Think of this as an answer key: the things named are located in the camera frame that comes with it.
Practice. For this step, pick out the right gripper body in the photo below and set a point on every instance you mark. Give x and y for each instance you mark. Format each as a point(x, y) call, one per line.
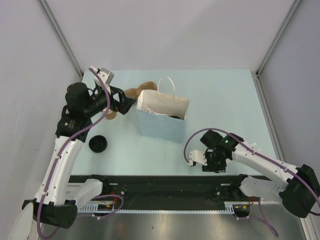
point(215, 163)

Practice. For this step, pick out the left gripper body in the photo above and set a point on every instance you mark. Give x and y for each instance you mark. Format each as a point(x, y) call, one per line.
point(114, 104)

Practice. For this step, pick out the stack of paper cups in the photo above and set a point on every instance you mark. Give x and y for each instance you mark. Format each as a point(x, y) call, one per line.
point(110, 115)

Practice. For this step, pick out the light blue paper bag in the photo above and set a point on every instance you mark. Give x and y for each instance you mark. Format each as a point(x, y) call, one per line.
point(153, 110)

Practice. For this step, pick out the black plastic cup lid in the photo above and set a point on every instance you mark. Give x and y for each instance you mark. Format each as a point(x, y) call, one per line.
point(175, 117)

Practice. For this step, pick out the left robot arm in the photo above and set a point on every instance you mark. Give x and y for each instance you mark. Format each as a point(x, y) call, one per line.
point(52, 205)

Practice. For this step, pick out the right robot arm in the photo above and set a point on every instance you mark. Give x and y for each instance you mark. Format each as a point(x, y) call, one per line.
point(296, 188)

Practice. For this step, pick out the stack of black lids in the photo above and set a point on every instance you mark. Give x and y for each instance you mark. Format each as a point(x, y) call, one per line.
point(98, 144)

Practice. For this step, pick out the light blue table mat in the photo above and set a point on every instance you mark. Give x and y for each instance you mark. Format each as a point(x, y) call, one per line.
point(223, 99)

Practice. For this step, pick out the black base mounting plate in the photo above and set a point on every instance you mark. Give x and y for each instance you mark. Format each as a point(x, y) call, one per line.
point(173, 192)

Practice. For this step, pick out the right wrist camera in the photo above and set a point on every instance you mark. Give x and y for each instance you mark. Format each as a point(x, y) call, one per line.
point(197, 157)

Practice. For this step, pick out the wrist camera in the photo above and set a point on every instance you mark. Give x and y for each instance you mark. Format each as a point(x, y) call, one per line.
point(197, 157)
point(105, 75)

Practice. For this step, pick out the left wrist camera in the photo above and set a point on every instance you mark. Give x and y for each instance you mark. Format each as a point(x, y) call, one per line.
point(105, 75)

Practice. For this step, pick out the white slotted cable duct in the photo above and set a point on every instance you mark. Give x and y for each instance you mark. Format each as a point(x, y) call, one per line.
point(92, 208)

